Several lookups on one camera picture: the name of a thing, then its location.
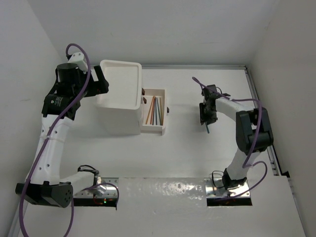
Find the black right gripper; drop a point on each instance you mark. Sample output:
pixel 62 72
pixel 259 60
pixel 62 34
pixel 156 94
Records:
pixel 205 118

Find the white utensil container box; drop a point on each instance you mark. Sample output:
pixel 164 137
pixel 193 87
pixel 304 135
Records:
pixel 124 122

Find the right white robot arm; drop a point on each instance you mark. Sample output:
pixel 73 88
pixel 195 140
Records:
pixel 236 173

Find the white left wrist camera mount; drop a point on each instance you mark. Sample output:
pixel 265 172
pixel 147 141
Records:
pixel 79 59

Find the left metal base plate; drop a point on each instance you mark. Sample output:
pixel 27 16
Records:
pixel 105 190

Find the blue chopstick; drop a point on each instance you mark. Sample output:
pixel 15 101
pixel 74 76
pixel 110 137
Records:
pixel 155 123

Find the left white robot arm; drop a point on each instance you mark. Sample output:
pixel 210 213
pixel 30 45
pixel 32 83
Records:
pixel 58 113

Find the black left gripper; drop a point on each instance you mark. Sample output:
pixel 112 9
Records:
pixel 98 87

